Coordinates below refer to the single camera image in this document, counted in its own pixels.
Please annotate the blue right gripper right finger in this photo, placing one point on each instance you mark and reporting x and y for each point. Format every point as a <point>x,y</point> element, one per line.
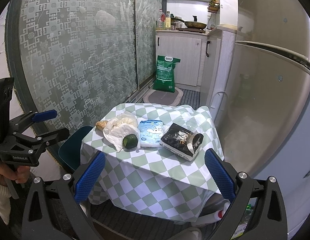
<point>219,173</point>

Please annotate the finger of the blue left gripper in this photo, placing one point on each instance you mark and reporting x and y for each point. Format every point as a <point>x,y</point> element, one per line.
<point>44,116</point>

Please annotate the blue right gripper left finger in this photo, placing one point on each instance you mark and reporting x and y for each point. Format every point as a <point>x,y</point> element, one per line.
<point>87,175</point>

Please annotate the brown bread roll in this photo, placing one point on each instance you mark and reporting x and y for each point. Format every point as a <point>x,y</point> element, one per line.
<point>101,124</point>

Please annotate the dark green avocado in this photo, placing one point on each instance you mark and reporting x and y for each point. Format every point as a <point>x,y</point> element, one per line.
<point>130,141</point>

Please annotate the black snack bag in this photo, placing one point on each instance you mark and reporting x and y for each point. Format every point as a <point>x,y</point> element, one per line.
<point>182,142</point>

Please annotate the blue white tissue pack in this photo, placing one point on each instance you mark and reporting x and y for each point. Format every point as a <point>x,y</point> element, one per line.
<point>150,133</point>

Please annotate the white knit sleeve forearm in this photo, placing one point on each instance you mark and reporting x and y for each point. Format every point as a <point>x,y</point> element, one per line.
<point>5,207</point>

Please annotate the teal plastic trash bin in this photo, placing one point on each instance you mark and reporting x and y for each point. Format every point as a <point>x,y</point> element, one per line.
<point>69,151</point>

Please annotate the white kitchen cabinet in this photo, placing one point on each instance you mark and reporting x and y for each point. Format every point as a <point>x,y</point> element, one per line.
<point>205,60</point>

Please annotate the person's left hand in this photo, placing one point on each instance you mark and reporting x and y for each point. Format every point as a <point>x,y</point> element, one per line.
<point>20,176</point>

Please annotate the green white checkered tablecloth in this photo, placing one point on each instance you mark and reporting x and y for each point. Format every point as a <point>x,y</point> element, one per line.
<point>154,181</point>

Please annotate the patterned frosted sliding door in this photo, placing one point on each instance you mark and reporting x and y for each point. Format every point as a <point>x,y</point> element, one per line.
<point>79,57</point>

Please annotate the striped grey floor rug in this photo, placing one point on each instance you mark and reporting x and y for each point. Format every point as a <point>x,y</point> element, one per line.
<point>191,98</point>

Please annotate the oval grey pink mat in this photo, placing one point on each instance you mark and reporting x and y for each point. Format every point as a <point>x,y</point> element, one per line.
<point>163,98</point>

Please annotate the green rice bag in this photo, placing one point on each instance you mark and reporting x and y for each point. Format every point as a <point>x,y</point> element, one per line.
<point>165,75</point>

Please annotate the silver refrigerator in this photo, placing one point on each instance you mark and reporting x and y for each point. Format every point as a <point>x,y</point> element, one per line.
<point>261,106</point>

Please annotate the oil bottle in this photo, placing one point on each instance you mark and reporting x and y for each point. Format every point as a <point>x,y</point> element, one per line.
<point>167,21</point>

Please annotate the frying pan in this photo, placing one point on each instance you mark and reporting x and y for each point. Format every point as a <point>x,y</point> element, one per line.
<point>191,24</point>

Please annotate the wall spice rack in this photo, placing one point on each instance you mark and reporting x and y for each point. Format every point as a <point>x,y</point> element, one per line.
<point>214,6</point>

